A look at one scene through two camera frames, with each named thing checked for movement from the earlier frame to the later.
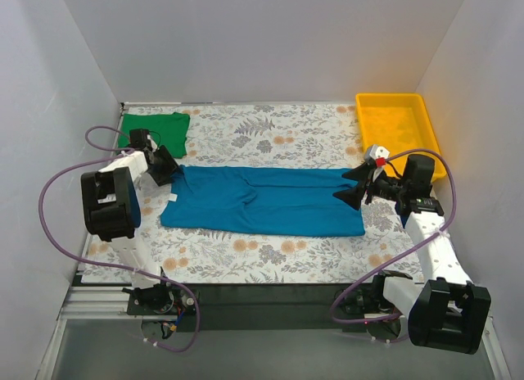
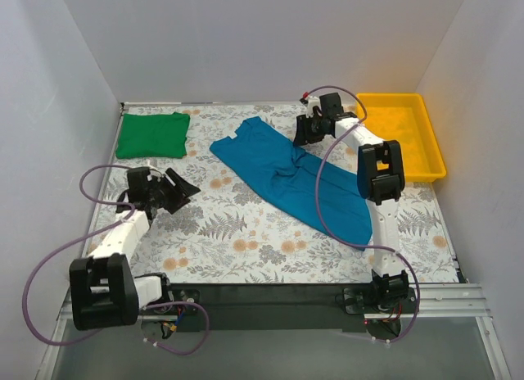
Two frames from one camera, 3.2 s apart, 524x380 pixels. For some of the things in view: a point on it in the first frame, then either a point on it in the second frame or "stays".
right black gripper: (369, 185) → (308, 128)
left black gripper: (156, 163) → (170, 194)
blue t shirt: (260, 201) → (285, 175)
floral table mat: (277, 135) stays
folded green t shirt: (171, 128) stays
